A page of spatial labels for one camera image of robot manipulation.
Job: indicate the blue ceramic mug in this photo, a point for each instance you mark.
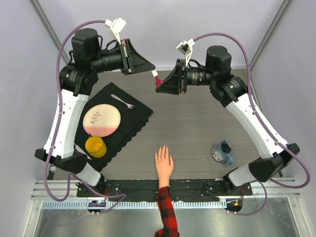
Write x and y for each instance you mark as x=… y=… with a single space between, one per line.
x=222 y=153

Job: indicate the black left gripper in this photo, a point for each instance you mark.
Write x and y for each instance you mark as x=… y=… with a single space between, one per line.
x=133 y=61

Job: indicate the red plaid sleeve forearm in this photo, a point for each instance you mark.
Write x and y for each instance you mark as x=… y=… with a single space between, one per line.
x=168 y=217

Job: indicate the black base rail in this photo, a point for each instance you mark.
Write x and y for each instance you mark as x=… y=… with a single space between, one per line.
x=178 y=189

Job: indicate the white nail polish cap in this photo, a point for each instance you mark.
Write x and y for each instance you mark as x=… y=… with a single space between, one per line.
x=154 y=73

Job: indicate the black scalloped placemat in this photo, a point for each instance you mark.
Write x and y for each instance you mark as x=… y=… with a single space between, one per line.
x=132 y=121

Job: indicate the white cable duct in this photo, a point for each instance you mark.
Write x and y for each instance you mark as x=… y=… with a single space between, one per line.
x=82 y=204

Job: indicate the yellow cup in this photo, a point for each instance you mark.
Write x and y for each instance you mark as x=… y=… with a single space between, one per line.
x=96 y=147

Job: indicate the silver knife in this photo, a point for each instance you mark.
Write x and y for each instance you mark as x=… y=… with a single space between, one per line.
x=77 y=148

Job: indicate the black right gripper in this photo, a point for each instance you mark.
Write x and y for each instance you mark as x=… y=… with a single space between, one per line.
x=175 y=81

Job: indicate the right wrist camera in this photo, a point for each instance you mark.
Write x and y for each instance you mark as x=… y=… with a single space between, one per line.
x=186 y=48

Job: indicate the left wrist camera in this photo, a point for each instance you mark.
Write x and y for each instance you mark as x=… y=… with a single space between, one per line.
x=115 y=27

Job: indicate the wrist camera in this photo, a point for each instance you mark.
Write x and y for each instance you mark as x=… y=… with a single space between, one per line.
x=186 y=48
x=115 y=27

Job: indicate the pink and cream plate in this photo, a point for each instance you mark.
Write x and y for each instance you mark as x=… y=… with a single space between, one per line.
x=101 y=120

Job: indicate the red nail polish bottle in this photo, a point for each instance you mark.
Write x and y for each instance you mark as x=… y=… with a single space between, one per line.
x=158 y=81

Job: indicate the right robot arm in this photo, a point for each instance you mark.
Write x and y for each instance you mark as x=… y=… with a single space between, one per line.
x=275 y=153

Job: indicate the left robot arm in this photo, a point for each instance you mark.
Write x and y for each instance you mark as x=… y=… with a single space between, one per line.
x=74 y=85

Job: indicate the mannequin hand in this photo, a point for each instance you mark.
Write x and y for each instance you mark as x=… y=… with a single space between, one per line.
x=164 y=166

